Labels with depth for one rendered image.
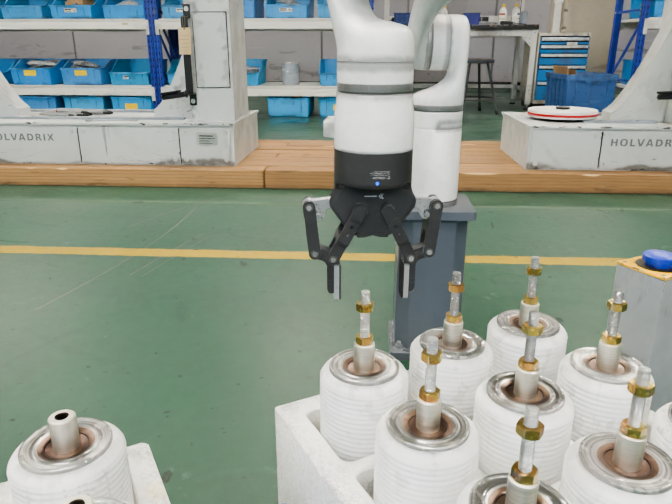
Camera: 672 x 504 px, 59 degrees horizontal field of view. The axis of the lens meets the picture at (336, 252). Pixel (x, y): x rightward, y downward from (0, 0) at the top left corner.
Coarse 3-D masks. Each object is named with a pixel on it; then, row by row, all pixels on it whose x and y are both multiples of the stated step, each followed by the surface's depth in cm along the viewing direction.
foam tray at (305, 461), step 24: (408, 384) 75; (288, 408) 70; (312, 408) 70; (288, 432) 67; (312, 432) 65; (648, 432) 67; (288, 456) 68; (312, 456) 62; (336, 456) 62; (288, 480) 69; (312, 480) 62; (336, 480) 58; (360, 480) 60
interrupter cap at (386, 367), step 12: (336, 360) 66; (348, 360) 66; (384, 360) 65; (396, 360) 65; (336, 372) 63; (348, 372) 63; (360, 372) 64; (372, 372) 64; (384, 372) 63; (396, 372) 63; (360, 384) 61; (372, 384) 61
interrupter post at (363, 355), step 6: (354, 342) 64; (354, 348) 64; (360, 348) 63; (366, 348) 63; (372, 348) 63; (354, 354) 64; (360, 354) 63; (366, 354) 63; (372, 354) 63; (354, 360) 64; (360, 360) 63; (366, 360) 63; (372, 360) 64; (354, 366) 64; (360, 366) 63; (366, 366) 63; (372, 366) 64; (366, 372) 64
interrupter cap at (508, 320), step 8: (504, 312) 77; (512, 312) 77; (504, 320) 75; (512, 320) 75; (544, 320) 75; (552, 320) 75; (504, 328) 73; (512, 328) 73; (520, 328) 73; (544, 328) 73; (552, 328) 73; (520, 336) 71; (544, 336) 71
